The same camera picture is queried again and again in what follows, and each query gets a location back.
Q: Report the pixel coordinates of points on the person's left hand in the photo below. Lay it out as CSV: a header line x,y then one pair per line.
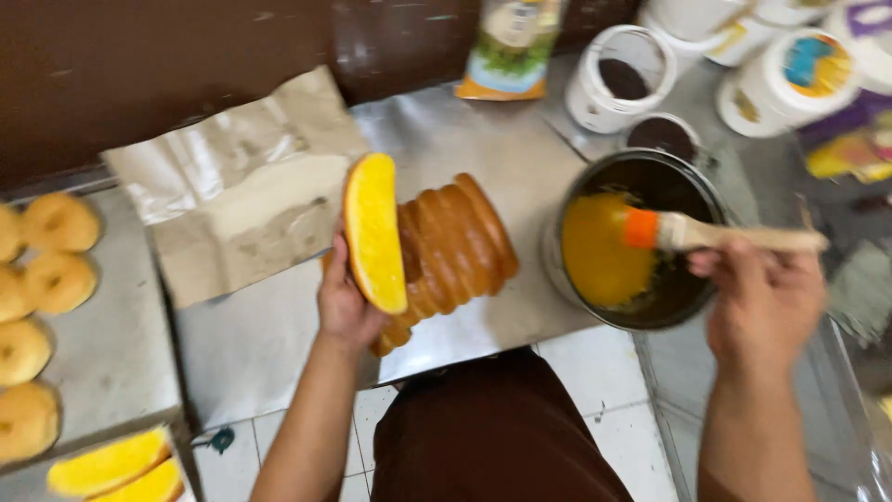
x,y
343,307

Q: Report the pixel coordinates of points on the person's right hand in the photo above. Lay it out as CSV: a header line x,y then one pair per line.
x,y
763,314

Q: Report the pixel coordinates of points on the person's right fingers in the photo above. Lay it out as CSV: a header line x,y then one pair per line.
x,y
714,261

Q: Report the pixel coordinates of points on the wooden pastry brush orange band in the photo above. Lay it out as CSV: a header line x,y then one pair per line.
x,y
704,233

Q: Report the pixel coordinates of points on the bread slice with yellow spread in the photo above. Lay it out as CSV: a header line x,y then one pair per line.
x,y
375,230
104,466
146,486

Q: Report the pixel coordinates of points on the dark pot of yellow spread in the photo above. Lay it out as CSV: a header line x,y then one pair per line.
x,y
648,279

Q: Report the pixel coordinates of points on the small clear jar chocolate sprinkles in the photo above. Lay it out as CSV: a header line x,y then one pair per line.
x,y
663,137

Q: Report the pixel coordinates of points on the grey-green cloth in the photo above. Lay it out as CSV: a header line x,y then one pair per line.
x,y
864,293

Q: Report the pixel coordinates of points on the yellow and purple packets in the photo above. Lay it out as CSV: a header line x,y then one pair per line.
x,y
854,150

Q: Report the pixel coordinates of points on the white tub blue yellow label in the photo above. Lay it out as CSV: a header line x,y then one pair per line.
x,y
794,83

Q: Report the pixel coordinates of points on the open white tub chocolate sprinkles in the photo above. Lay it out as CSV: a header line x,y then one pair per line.
x,y
613,80

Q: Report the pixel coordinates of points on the white tub with gold label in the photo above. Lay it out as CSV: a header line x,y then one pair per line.
x,y
745,35

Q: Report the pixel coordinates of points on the plain white tub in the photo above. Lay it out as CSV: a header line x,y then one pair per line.
x,y
690,17

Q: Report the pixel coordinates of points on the row of brown bread slices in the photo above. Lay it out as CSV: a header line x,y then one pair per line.
x,y
453,251

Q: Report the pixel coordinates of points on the white tub with purple label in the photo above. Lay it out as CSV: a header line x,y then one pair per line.
x,y
864,42

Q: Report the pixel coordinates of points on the person's brown apron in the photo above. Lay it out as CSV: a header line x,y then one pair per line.
x,y
488,432

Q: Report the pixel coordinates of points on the green and orange food bag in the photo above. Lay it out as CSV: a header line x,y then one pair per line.
x,y
512,49

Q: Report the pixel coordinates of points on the crumpled brown paper bag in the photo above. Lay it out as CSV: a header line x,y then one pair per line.
x,y
237,188

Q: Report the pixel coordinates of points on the small teal floor object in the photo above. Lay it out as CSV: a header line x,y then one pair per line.
x,y
223,440

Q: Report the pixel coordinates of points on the metal baking tray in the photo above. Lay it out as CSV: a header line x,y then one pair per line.
x,y
115,334

